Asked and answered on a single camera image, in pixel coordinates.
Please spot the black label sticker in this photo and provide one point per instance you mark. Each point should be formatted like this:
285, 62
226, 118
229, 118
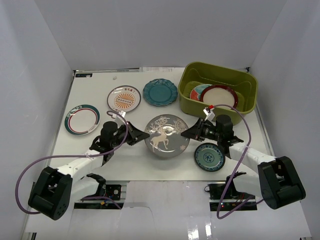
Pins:
83, 75

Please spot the white papers at back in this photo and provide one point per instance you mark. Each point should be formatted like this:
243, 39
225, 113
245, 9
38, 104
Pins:
162, 69

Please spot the white green rimmed plate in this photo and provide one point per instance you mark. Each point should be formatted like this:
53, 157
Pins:
82, 120

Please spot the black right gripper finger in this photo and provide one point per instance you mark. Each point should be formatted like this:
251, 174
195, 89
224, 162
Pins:
196, 128
190, 134

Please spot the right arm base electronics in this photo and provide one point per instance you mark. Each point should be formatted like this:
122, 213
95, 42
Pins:
231, 199

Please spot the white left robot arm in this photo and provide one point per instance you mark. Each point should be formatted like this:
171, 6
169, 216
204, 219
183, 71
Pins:
74, 181

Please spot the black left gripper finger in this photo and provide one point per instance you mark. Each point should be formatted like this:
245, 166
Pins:
134, 139
136, 133

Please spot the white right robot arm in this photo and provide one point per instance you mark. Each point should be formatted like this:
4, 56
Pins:
275, 181

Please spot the orange sunburst plate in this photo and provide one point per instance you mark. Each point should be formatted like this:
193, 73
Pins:
124, 98

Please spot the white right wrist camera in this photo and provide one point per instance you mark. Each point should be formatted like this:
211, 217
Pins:
209, 113

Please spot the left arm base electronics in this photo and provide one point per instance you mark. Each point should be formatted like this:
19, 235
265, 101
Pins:
110, 193

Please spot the red rimmed beige plate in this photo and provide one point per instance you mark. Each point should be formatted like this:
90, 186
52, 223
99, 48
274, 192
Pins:
219, 94

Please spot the red teal floral plate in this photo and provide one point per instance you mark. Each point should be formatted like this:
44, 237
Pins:
195, 94

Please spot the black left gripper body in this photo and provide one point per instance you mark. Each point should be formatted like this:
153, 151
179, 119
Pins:
130, 132

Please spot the olive green plastic bin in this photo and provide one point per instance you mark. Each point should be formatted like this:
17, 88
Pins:
196, 73

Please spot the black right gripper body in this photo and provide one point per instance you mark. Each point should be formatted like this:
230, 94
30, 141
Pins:
205, 131

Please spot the grey deer plate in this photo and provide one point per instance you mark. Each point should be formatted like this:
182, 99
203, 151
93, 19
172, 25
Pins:
165, 139

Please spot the teal scalloped plate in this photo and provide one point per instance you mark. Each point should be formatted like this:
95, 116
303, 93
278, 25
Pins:
160, 92

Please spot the small blue patterned dish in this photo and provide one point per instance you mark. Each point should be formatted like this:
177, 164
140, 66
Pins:
209, 157

